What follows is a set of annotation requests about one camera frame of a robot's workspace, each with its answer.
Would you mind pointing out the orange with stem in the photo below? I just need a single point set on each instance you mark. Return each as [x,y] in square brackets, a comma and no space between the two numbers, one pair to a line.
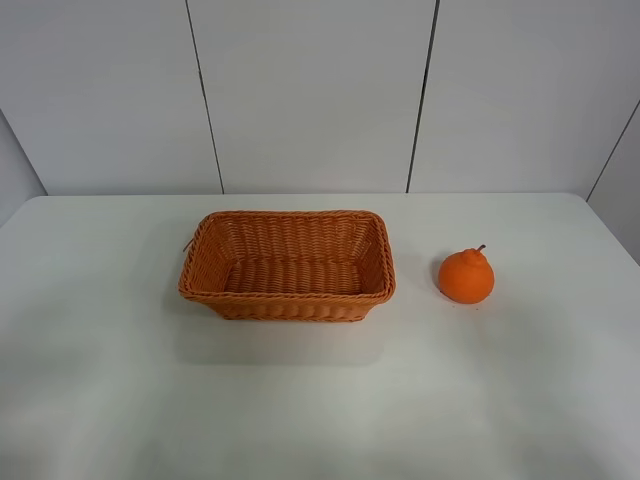
[466,277]

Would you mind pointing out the orange woven wicker basket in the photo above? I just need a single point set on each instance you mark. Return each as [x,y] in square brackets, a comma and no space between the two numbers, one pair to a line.
[316,266]

